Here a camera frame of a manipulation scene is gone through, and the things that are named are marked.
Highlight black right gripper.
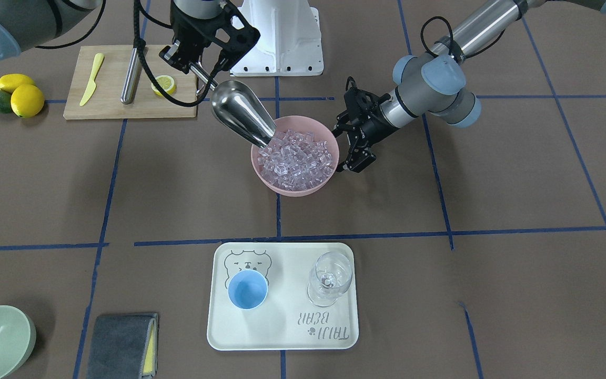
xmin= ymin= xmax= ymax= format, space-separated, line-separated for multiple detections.
xmin=159 ymin=5 xmax=219 ymax=74

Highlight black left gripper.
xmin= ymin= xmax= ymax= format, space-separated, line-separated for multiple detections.
xmin=335 ymin=105 xmax=399 ymax=173

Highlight pink bowl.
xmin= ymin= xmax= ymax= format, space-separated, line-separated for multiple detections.
xmin=251 ymin=116 xmax=340 ymax=197

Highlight metal ice scoop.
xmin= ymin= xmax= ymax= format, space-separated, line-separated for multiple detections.
xmin=190 ymin=63 xmax=276 ymax=148

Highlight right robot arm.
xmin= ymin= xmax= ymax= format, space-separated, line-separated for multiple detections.
xmin=0 ymin=1 xmax=234 ymax=63

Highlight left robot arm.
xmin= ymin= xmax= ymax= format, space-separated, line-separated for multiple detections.
xmin=332 ymin=1 xmax=543 ymax=173

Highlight clear ice cubes pile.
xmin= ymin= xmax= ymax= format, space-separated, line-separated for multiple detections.
xmin=256 ymin=129 xmax=335 ymax=192

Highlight light blue plastic cup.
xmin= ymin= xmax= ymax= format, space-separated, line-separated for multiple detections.
xmin=227 ymin=270 xmax=269 ymax=310

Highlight lemon half slice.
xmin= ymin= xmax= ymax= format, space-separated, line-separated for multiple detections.
xmin=150 ymin=75 xmax=177 ymax=97

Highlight steel muddler rod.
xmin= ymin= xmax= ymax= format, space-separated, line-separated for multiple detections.
xmin=120 ymin=47 xmax=142 ymax=105

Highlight yellow plastic knife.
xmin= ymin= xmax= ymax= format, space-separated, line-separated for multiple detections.
xmin=79 ymin=53 xmax=104 ymax=106

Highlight wooden cutting board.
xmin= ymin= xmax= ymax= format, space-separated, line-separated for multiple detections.
xmin=64 ymin=45 xmax=197 ymax=120

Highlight clear wine glass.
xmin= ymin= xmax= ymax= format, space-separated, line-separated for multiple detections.
xmin=306 ymin=251 xmax=354 ymax=307

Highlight yellow lemon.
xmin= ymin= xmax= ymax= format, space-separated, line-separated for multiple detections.
xmin=0 ymin=73 xmax=36 ymax=94
xmin=11 ymin=84 xmax=45 ymax=118

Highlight cream bear tray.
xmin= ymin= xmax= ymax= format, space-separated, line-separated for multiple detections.
xmin=206 ymin=242 xmax=360 ymax=351

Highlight grey yellow folded cloth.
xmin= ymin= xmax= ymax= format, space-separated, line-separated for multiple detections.
xmin=86 ymin=313 xmax=159 ymax=378

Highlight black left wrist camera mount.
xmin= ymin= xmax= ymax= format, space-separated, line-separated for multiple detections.
xmin=332 ymin=87 xmax=390 ymax=139

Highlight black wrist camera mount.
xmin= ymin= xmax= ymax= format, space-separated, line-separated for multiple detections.
xmin=214 ymin=1 xmax=260 ymax=71
xmin=332 ymin=87 xmax=390 ymax=139

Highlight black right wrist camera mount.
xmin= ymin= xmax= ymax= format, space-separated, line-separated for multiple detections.
xmin=214 ymin=1 xmax=260 ymax=71

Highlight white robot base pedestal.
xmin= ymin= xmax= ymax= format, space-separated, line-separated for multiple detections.
xmin=230 ymin=1 xmax=325 ymax=77

